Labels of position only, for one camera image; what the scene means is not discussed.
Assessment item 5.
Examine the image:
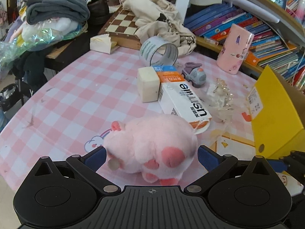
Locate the pink plush pig toy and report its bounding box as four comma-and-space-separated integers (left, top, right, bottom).
103, 114, 198, 185

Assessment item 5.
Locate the pearl ribbon hair accessory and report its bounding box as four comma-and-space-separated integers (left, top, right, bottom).
203, 78, 237, 123

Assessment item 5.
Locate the usmile white orange box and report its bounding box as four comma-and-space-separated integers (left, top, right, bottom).
154, 66, 212, 134

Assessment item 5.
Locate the grey purple toy truck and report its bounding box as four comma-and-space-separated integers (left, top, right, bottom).
181, 62, 206, 88

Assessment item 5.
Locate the cream foam cube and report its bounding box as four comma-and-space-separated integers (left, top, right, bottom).
137, 67, 160, 103

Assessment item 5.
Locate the clear packing tape roll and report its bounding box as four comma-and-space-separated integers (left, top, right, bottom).
139, 36, 178, 67

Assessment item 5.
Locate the white desk mat with text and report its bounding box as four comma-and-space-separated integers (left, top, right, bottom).
209, 129, 304, 196

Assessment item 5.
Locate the yellow cardboard box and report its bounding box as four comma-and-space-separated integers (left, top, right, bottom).
247, 66, 305, 159

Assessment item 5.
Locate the row of children's books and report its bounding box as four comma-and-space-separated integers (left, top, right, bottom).
184, 2, 304, 89

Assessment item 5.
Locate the torn white paper box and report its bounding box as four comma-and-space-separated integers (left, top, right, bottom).
89, 34, 119, 54

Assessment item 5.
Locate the pink sticker cylinder canister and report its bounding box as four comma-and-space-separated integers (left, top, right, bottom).
216, 24, 254, 75

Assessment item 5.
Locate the iridescent plastic bag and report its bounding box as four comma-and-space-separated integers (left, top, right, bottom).
1, 18, 88, 66

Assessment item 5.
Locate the wooden chess board box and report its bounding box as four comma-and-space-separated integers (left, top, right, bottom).
98, 6, 141, 50

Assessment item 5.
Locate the cream canvas tote bag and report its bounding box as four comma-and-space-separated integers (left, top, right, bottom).
121, 0, 197, 56

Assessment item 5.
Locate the white foam tube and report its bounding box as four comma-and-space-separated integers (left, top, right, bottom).
224, 0, 280, 23

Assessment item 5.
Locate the grey folded blanket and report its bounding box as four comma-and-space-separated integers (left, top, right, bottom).
26, 0, 90, 25

